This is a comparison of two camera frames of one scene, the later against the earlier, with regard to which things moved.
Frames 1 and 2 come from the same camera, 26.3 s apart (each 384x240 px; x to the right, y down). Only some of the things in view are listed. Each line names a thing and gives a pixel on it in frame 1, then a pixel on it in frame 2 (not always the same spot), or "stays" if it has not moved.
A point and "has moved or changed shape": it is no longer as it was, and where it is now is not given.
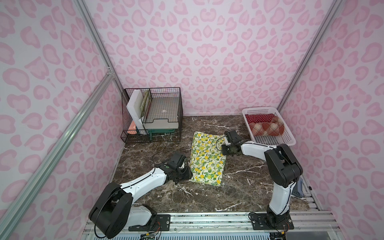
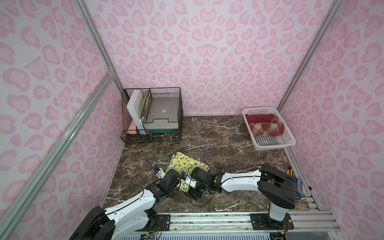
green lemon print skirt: x=207 y=164 has moved or changed shape
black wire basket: x=151 y=114 stays
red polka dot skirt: x=259 y=118 stays
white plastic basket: x=265 y=124 stays
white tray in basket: x=163 y=114 stays
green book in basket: x=145 y=105 stays
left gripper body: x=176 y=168 to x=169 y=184
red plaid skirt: x=274 y=128 stays
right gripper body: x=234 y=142 to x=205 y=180
